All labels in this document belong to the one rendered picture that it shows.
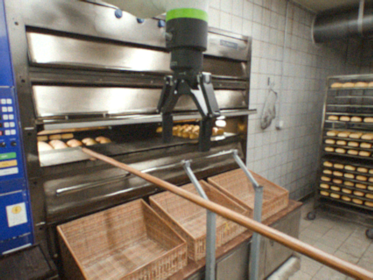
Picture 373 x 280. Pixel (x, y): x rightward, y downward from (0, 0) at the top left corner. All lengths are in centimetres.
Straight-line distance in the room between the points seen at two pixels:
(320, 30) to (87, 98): 303
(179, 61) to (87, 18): 114
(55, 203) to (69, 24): 97
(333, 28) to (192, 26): 328
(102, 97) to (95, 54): 24
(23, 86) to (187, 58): 107
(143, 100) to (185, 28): 121
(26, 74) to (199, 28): 108
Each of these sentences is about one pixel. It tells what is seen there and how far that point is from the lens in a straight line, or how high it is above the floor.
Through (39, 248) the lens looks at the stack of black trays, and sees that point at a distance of 151.
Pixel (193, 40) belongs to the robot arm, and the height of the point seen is 167.
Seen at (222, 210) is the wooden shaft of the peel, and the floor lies 120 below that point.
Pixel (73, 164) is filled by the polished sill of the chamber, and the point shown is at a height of 118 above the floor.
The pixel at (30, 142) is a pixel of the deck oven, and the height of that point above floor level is 133.
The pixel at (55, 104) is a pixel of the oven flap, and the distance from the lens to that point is 151.
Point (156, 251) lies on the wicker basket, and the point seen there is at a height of 59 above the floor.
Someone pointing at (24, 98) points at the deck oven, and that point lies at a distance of 149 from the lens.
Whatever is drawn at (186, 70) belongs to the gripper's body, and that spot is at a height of 161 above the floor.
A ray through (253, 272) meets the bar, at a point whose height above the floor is 31.
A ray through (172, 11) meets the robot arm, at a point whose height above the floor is 173.
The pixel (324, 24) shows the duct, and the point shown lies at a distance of 382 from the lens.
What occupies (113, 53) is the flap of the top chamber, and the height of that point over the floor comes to 181.
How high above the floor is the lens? 156
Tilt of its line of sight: 11 degrees down
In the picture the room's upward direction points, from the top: straight up
